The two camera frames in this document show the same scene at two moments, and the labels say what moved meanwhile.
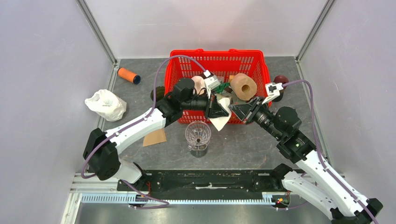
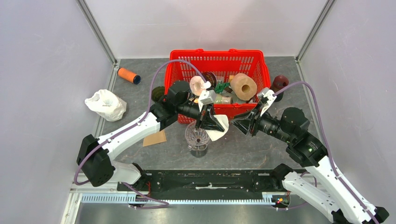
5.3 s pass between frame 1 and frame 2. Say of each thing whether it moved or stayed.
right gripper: moved
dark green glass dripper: stayed
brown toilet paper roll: stayed
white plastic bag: stayed
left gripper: moved
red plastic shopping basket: stayed
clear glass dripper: stayed
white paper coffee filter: moved
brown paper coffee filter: stayed
